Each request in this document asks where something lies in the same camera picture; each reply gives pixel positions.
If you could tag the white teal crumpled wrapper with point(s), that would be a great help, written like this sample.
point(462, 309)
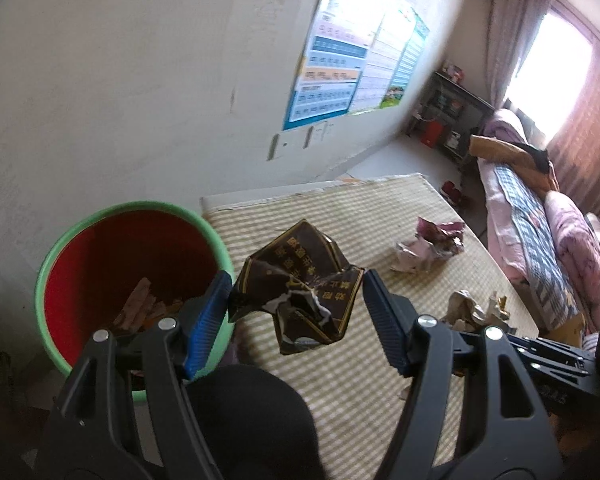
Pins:
point(464, 314)

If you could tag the pink quilt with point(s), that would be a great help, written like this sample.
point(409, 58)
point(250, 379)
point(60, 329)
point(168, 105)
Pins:
point(578, 251)

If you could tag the pink snack wrapper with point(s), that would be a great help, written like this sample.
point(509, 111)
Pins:
point(432, 243)

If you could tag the dark brown gold wrapper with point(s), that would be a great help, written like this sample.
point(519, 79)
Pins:
point(303, 280)

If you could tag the brown window curtain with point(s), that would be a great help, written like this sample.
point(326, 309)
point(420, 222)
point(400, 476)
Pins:
point(575, 149)

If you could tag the green edged wall poster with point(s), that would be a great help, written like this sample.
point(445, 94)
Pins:
point(407, 63)

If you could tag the red bin with green rim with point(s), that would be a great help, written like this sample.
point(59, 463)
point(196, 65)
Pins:
point(91, 270)

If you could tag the red slippers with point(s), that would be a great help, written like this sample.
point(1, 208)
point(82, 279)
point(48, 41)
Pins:
point(452, 194)

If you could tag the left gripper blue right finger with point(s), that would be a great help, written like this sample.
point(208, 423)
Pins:
point(393, 317)

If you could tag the bed with plaid cover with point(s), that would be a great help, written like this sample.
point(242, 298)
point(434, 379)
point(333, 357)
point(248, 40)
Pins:
point(519, 237)

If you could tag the white wall socket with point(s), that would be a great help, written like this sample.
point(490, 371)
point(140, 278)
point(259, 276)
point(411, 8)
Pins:
point(290, 142)

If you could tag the orange pillow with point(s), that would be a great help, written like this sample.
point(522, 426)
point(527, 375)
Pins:
point(521, 157)

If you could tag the dark metal shelf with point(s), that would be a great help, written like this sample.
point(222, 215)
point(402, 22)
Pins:
point(447, 115)

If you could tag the blue alphabet wall poster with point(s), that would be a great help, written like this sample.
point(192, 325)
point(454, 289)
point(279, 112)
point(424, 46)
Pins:
point(332, 63)

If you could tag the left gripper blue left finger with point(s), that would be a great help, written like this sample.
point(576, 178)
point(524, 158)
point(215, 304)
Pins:
point(205, 326)

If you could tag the white chart wall poster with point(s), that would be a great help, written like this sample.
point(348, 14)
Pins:
point(385, 52)

